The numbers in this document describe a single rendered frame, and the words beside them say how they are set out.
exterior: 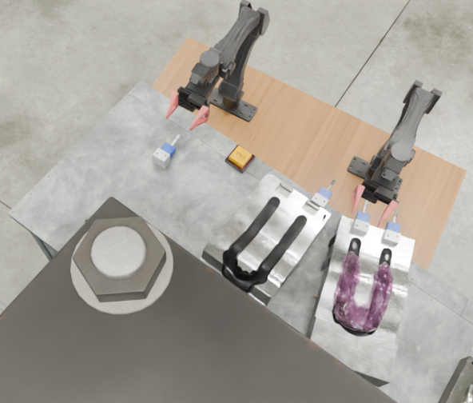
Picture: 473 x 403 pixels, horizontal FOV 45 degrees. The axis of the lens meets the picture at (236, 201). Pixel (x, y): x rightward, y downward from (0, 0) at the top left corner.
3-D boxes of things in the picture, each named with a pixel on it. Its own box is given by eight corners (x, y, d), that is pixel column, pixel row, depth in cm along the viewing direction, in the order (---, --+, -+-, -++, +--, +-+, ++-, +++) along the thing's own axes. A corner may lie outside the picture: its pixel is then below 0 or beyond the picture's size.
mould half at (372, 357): (338, 221, 203) (346, 209, 193) (409, 245, 201) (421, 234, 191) (300, 359, 182) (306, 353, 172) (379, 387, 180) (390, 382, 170)
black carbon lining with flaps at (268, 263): (272, 196, 197) (276, 184, 188) (311, 223, 194) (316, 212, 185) (211, 274, 184) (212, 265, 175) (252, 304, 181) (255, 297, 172)
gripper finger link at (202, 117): (196, 127, 163) (212, 102, 167) (174, 116, 164) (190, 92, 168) (196, 139, 170) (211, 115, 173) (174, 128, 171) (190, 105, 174)
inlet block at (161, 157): (173, 136, 212) (172, 128, 207) (184, 142, 211) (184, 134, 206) (153, 161, 206) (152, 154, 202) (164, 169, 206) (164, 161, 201)
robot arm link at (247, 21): (228, 68, 173) (273, 1, 185) (202, 55, 174) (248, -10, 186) (226, 91, 184) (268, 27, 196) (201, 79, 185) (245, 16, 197)
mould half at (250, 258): (264, 183, 207) (269, 165, 194) (325, 224, 202) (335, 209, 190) (178, 292, 188) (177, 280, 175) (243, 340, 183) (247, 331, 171)
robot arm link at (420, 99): (412, 157, 165) (447, 81, 177) (383, 143, 166) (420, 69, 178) (398, 177, 176) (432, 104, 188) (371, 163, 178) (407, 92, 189)
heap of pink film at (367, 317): (343, 249, 192) (349, 240, 185) (395, 265, 191) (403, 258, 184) (323, 321, 182) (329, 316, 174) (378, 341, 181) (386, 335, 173)
